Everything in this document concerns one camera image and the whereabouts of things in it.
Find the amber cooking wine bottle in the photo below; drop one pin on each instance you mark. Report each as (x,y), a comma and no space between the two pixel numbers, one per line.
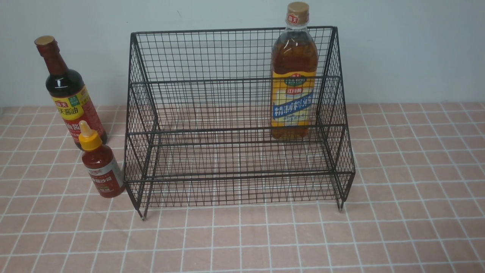
(294,62)

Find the red chili sauce squeeze bottle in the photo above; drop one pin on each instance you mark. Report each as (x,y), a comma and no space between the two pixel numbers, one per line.
(100,162)

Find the dark soy sauce bottle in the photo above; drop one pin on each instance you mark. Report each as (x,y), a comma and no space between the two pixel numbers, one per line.
(68,91)

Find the pink checkered tablecloth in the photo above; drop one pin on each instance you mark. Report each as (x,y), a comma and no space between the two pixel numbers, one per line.
(416,206)

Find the black wire mesh shelf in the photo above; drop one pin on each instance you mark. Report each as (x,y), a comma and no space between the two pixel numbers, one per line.
(198,129)

